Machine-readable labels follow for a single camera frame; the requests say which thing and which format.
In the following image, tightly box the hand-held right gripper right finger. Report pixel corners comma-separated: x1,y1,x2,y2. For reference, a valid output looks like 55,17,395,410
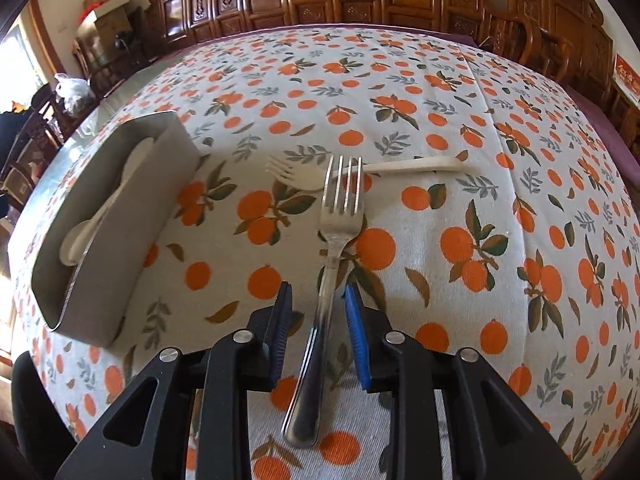
344,282,583,480

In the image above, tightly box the white and red box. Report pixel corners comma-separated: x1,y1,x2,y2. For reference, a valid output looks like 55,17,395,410
77,2,131,25

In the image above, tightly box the large cardboard box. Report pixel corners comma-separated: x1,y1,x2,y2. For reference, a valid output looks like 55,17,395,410
92,10,134,47

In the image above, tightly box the wooden armchair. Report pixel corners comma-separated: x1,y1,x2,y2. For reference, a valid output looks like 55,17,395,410
480,12,574,87

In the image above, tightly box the metal fork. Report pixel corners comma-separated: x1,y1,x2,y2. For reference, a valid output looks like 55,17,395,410
282,154,366,450

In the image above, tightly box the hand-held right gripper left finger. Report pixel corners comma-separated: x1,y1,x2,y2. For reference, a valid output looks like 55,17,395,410
52,281,294,480

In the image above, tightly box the cream plastic fork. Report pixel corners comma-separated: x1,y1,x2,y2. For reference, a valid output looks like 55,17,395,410
266,155,465,192

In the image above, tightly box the white plastic bag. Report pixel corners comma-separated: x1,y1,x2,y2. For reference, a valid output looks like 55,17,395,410
54,72,97,112

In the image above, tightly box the grey utensil box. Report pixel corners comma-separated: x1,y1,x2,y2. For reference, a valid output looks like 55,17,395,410
7,110,203,347

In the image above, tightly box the orange print tablecloth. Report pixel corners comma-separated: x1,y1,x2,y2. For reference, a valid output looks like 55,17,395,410
10,22,640,480

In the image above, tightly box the dark wooden chair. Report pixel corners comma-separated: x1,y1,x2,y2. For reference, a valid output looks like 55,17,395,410
0,85,67,212

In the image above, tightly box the short carved wooden bench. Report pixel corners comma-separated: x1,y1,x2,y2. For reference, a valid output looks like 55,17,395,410
505,0,614,88

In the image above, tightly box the red sign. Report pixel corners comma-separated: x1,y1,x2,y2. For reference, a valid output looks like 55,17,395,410
612,52,640,104

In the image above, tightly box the brown wooden chair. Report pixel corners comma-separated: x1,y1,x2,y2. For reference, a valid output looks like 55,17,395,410
72,35,152,97

